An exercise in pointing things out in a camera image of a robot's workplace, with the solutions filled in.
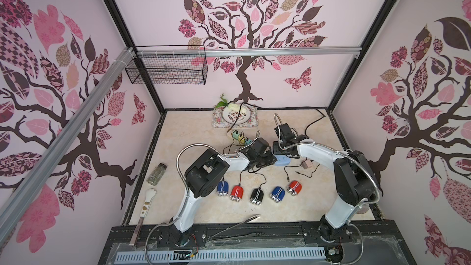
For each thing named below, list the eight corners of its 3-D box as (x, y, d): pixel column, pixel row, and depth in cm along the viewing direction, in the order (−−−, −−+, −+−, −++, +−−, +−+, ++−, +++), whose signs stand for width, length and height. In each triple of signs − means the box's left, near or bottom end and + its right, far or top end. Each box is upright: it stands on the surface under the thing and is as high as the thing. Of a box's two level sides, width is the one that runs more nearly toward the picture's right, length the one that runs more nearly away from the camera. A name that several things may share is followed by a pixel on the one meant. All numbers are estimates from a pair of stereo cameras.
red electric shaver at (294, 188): (285, 190, 88) (286, 188, 85) (292, 180, 91) (293, 178, 89) (295, 198, 85) (297, 196, 83) (302, 188, 88) (304, 185, 86)
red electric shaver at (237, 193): (230, 202, 84) (230, 200, 82) (230, 187, 88) (230, 185, 86) (243, 202, 84) (243, 200, 82) (243, 187, 88) (243, 185, 86)
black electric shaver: (250, 205, 83) (250, 203, 81) (249, 190, 87) (249, 188, 85) (263, 205, 83) (264, 203, 81) (262, 190, 87) (262, 188, 85)
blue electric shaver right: (270, 202, 84) (271, 200, 82) (269, 188, 88) (270, 186, 86) (285, 202, 84) (286, 200, 82) (282, 188, 88) (283, 186, 86)
